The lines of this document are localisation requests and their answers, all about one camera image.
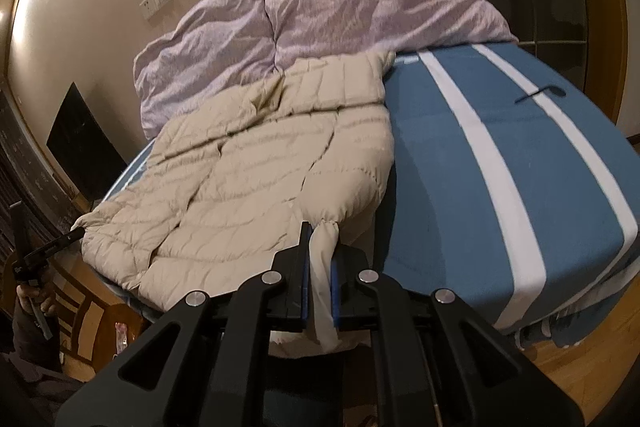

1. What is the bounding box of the beige puffer jacket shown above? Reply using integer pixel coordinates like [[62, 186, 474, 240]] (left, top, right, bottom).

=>
[[77, 51, 395, 358]]

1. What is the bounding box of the black clothes hanger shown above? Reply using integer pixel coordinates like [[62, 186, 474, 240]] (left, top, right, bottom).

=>
[[514, 83, 569, 105]]

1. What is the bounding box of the person's left hand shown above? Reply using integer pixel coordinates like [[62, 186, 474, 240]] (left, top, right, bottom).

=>
[[16, 283, 58, 317]]

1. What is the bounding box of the wooden chair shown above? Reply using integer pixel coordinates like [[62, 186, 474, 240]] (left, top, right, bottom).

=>
[[51, 255, 146, 381]]

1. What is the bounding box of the black television screen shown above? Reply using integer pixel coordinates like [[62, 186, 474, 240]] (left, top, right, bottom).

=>
[[46, 83, 126, 202]]

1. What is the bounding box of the blue white striped bedsheet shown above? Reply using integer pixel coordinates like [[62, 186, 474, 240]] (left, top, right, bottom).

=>
[[98, 42, 640, 350]]

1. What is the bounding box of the lilac crumpled duvet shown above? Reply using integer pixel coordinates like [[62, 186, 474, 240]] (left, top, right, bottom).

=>
[[132, 0, 513, 139]]

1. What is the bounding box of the white wall switch plate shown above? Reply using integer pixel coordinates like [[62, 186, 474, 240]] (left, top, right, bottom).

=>
[[139, 0, 171, 20]]

